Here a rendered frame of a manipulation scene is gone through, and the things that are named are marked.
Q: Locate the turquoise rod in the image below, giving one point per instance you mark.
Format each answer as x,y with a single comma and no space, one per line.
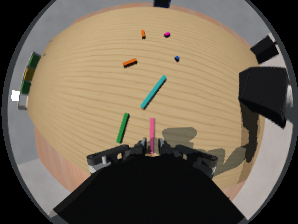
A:
153,91

